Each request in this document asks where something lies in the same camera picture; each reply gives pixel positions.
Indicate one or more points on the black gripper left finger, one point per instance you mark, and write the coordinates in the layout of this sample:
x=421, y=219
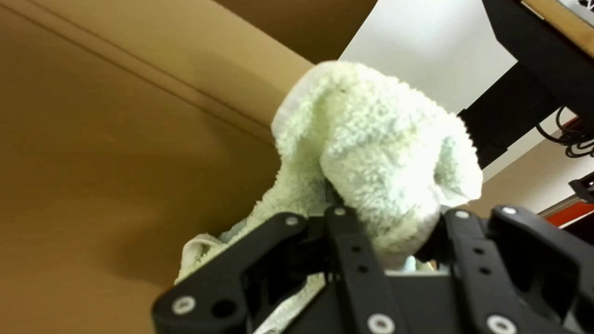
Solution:
x=352, y=266

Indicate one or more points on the brown cardboard box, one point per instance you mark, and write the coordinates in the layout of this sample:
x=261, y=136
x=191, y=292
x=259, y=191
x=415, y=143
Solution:
x=92, y=154

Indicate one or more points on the black metal stand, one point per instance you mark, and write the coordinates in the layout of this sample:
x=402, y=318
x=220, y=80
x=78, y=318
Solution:
x=530, y=80

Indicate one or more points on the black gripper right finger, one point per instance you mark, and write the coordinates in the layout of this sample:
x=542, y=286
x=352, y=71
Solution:
x=530, y=271

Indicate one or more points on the pale green terry cloth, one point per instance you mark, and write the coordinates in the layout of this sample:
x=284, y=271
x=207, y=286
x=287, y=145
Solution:
x=371, y=154

